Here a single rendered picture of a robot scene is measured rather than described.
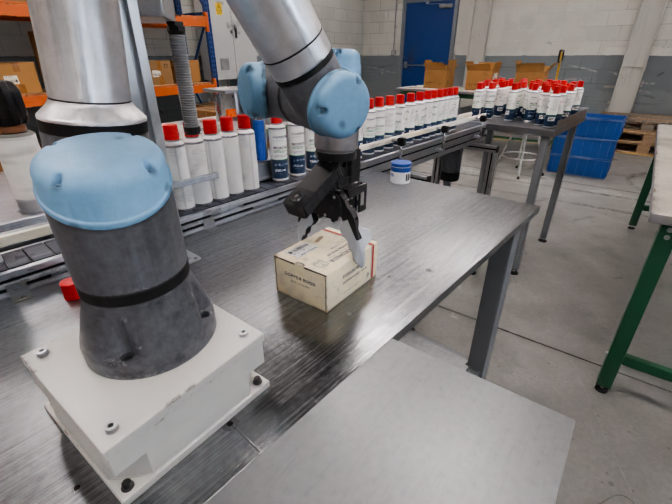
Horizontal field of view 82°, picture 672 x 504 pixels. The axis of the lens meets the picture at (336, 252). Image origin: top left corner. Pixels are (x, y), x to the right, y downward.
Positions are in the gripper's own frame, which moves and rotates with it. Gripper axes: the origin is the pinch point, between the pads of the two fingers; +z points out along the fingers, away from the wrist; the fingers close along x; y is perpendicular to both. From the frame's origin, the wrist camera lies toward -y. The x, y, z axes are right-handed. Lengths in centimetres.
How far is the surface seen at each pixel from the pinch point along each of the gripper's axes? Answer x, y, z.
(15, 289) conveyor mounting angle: 43, -38, 5
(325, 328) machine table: -8.5, -11.4, 5.7
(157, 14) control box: 29, -9, -40
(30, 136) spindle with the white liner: 72, -20, -17
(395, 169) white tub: 21, 65, -1
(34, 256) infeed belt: 46, -33, 1
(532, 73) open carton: 84, 524, -25
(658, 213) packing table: -53, 102, 8
